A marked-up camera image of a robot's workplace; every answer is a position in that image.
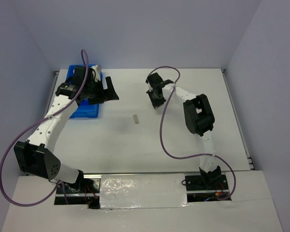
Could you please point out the blue plastic divided bin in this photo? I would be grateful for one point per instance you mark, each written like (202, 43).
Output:
(84, 111)

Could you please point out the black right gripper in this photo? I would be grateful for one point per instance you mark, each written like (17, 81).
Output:
(155, 104)

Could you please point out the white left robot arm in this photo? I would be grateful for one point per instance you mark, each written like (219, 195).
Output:
(35, 156)

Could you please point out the silver foil tape sheet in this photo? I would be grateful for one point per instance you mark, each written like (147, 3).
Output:
(142, 191)

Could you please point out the grey eraser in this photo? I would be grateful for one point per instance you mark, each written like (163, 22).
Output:
(135, 119)

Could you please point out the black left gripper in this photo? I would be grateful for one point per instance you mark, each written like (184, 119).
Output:
(106, 94)

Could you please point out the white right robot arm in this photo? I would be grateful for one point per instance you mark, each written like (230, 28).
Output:
(199, 121)

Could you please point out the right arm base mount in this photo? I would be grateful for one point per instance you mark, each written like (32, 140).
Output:
(206, 186)

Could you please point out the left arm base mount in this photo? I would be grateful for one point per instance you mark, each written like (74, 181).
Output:
(85, 192)

